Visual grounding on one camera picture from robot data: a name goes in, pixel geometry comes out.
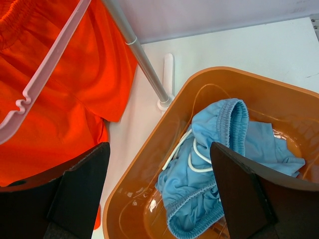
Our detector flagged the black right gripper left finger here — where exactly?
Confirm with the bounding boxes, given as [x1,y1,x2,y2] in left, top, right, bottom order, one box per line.
[0,142,110,239]

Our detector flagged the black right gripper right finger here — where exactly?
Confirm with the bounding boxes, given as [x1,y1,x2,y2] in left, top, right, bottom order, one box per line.
[210,142,319,239]

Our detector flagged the light blue shorts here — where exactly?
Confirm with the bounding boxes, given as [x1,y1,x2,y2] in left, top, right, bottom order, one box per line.
[155,98,306,239]

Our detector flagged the pink plastic hanger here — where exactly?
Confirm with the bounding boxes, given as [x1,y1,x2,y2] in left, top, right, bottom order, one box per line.
[0,0,91,144]

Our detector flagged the orange shorts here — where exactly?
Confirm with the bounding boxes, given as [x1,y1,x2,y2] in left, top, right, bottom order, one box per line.
[0,0,138,231]

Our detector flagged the orange plastic basket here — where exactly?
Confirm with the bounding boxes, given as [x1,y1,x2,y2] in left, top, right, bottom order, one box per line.
[102,67,319,239]

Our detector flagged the silver clothes rack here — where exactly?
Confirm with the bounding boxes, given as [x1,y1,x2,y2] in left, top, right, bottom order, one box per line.
[103,0,175,112]

